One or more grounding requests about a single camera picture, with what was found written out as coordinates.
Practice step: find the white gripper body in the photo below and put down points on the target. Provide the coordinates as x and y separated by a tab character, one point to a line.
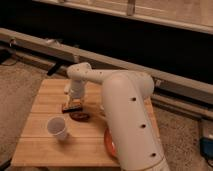
76	89

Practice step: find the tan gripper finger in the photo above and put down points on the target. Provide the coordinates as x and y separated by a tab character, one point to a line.
68	101
80	102

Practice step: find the brown black eraser block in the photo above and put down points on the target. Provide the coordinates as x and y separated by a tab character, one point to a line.
73	108

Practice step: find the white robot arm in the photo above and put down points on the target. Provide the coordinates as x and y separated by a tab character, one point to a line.
123	92

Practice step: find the white sponge pad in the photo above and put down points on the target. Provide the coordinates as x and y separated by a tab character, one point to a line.
66	89

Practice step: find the dark red brown snack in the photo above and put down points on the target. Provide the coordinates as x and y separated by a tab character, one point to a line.
80	117

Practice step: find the white paper cup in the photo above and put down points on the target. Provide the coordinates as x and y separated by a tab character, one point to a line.
57	128

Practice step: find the orange bowl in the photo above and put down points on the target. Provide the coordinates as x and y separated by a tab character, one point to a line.
109	145

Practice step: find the blue device on floor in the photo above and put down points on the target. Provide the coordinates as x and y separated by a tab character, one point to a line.
206	148

